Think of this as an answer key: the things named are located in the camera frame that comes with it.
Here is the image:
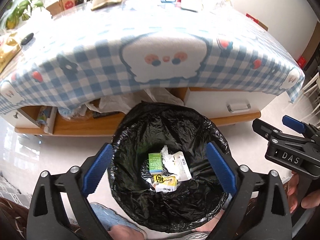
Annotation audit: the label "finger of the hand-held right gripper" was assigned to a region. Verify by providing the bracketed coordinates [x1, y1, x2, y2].
[282, 115, 314, 135]
[252, 118, 282, 142]

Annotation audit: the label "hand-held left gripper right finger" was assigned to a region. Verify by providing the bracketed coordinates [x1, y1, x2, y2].
[206, 142, 293, 240]

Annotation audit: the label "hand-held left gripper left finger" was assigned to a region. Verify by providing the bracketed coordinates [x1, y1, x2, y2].
[26, 143, 114, 240]

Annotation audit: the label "white medicine box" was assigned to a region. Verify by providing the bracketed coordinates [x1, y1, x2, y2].
[174, 151, 192, 182]

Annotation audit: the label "black-lined trash bin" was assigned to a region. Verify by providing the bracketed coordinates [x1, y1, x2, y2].
[107, 101, 232, 233]

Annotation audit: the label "white tissue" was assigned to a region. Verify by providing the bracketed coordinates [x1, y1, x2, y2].
[160, 145, 180, 174]

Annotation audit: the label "green medicine box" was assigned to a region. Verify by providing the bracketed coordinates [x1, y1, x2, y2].
[148, 152, 163, 175]

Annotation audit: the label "yellow snack packet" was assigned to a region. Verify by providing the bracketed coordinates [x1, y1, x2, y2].
[151, 174, 178, 193]

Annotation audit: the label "person's right hand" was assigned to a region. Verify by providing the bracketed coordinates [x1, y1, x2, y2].
[287, 171, 320, 210]

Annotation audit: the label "white rack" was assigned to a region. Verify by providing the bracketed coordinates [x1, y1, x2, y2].
[302, 72, 320, 115]

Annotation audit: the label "white table drawer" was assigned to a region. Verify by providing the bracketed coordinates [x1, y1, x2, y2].
[185, 87, 273, 120]

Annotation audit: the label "person's left leg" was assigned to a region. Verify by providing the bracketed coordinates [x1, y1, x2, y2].
[90, 202, 148, 240]

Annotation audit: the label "person's leg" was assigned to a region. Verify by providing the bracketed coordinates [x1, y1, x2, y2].
[185, 220, 225, 240]
[90, 202, 148, 240]

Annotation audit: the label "person's right leg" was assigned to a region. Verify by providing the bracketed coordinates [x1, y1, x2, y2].
[185, 220, 225, 240]

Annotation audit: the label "crumpled plastic bags under table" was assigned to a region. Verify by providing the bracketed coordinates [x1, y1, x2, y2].
[57, 87, 184, 120]

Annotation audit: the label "colourful long box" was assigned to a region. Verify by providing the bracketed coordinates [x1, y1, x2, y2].
[36, 106, 58, 134]

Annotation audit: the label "grey patterned rug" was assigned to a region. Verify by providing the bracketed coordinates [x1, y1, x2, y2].
[0, 175, 33, 202]

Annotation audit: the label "brown patterned blanket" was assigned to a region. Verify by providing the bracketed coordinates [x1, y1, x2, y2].
[0, 197, 33, 240]

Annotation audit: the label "red colourful cardboard box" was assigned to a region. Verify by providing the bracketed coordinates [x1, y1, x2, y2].
[246, 13, 268, 30]

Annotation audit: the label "blue checked printed tablecloth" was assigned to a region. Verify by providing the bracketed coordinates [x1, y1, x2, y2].
[0, 0, 305, 115]

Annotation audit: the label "dark grey computer mouse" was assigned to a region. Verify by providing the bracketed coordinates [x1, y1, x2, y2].
[20, 32, 34, 46]

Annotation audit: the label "plain brown cardboard box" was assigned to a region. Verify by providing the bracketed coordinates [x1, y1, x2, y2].
[46, 1, 63, 15]

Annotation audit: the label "large pothos plant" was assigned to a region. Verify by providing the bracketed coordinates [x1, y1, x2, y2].
[0, 0, 45, 29]

